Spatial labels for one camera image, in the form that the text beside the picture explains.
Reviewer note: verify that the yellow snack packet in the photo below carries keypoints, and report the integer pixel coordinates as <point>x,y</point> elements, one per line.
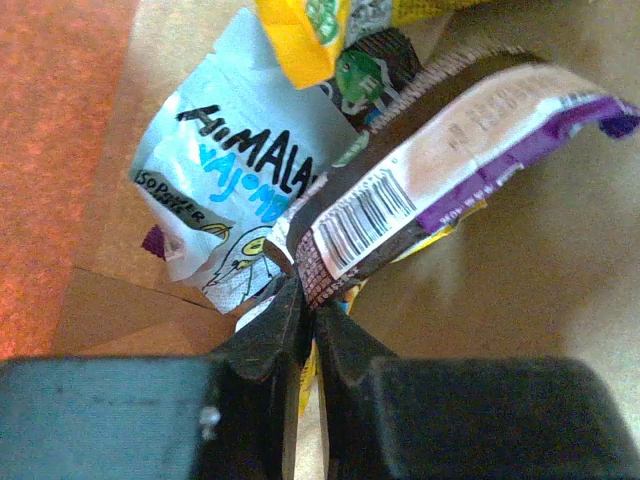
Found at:
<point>308,36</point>

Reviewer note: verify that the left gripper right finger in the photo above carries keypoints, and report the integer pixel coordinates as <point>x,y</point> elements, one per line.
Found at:
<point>389,417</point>

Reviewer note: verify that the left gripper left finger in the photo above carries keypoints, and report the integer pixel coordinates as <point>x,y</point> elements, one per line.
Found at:
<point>228,414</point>

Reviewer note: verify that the brown M&M candy packet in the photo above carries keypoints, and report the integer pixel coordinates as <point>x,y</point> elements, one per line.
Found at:
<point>370,75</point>

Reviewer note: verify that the red brown paper bag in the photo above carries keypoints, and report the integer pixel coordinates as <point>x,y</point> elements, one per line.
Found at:
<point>551,267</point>

